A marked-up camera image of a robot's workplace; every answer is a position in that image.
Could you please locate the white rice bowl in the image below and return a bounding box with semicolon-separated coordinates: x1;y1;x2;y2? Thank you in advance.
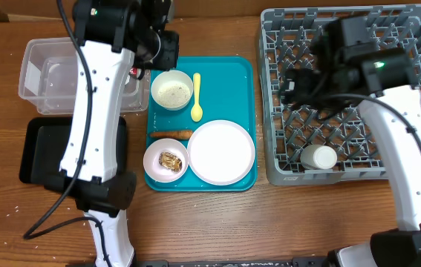
151;70;193;111

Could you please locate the orange carrot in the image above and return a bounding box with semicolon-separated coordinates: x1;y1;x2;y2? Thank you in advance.
149;130;193;140

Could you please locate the brown food scrap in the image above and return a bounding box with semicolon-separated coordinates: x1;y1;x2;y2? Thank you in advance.
158;151;183;173

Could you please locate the small pink bowl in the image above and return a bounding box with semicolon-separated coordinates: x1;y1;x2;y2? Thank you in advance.
143;138;189;182

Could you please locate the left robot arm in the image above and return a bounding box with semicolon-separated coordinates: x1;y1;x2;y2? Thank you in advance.
52;0;179;266

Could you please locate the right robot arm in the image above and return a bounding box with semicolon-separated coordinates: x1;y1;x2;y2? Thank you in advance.
278;16;421;267

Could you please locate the grey dishwasher rack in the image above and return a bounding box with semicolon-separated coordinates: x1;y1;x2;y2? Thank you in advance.
258;4;421;185

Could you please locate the black waste tray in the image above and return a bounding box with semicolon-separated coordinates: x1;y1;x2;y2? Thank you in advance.
19;117;136;192

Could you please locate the red snack wrapper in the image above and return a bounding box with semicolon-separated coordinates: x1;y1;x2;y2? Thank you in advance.
129;67;138;79

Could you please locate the yellow plastic spoon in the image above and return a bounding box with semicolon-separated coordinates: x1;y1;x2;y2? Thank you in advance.
191;73;203;122

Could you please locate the teal serving tray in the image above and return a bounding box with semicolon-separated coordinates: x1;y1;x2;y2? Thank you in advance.
145;56;258;192

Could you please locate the large white plate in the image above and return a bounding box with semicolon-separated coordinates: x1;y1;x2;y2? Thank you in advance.
187;120;255;186

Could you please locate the clear plastic bin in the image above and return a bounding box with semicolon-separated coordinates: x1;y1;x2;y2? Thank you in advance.
18;37;151;116

